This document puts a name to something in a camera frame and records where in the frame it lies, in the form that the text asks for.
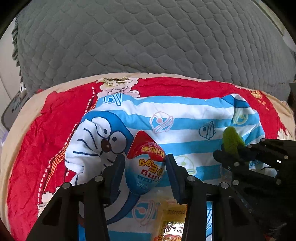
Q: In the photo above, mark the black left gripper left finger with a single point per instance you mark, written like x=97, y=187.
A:
x=59, y=220

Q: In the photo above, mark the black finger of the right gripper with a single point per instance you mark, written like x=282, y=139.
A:
x=233, y=163

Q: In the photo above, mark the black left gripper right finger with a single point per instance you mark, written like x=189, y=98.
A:
x=231, y=216

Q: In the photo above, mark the yellow packaged cake snack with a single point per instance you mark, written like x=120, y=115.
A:
x=170, y=221

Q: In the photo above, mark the red blue surprise egg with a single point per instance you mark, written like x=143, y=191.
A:
x=145, y=164

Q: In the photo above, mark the blue striped cartoon cloth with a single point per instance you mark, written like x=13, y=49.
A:
x=190, y=129

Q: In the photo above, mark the red floral blanket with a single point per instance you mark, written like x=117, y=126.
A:
x=39, y=168

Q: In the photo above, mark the dark bedside table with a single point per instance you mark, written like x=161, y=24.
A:
x=12, y=110

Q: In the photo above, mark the grey quilted headboard cover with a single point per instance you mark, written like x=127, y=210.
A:
x=231, y=41

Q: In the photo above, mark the white charger with cable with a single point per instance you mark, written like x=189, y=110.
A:
x=22, y=94

